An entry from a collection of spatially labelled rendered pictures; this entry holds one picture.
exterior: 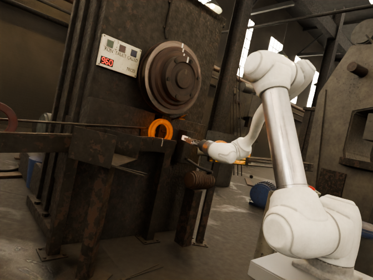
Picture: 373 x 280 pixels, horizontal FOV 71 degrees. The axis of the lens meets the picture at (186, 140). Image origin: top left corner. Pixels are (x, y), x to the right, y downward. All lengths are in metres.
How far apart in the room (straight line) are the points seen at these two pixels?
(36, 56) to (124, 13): 5.99
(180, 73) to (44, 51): 6.26
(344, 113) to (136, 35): 2.95
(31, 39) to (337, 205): 7.35
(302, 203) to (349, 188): 2.92
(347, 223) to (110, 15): 1.54
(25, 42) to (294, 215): 7.30
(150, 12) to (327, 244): 1.59
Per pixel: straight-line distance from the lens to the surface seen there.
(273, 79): 1.05
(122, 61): 1.72
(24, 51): 7.63
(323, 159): 4.00
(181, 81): 1.68
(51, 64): 7.73
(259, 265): 1.03
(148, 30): 1.86
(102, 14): 1.76
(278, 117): 1.00
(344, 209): 1.05
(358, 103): 3.93
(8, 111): 1.43
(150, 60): 1.66
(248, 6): 6.71
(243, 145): 1.55
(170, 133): 1.80
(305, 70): 1.20
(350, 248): 1.07
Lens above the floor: 0.81
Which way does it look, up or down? 2 degrees down
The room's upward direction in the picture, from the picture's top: 12 degrees clockwise
